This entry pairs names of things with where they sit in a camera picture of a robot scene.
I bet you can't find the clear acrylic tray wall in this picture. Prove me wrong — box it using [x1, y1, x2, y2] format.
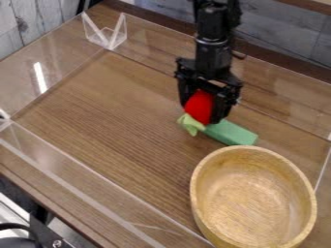
[0, 8, 331, 248]

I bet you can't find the green foam block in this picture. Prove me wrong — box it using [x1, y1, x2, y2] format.
[203, 119, 259, 145]

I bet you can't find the wooden bowl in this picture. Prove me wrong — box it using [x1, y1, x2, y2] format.
[190, 145, 316, 248]

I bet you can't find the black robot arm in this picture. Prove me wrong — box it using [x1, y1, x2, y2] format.
[175, 0, 243, 125]

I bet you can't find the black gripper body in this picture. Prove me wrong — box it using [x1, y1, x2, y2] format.
[175, 39, 243, 96]

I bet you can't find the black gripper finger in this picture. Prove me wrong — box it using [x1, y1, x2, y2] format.
[178, 77, 198, 106]
[210, 87, 239, 124]

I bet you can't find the black metal stand bracket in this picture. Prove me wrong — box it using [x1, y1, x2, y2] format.
[0, 212, 75, 248]

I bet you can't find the red plush strawberry green leaf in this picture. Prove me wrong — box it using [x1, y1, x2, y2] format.
[176, 88, 216, 138]

